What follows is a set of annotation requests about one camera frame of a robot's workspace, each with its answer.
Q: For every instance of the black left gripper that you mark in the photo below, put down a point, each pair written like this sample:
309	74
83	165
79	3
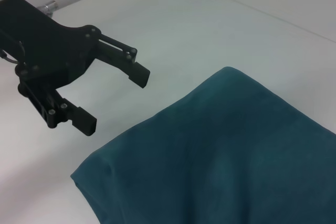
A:
50	48

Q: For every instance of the teal t-shirt with FREE print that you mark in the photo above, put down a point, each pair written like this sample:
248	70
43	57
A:
223	155

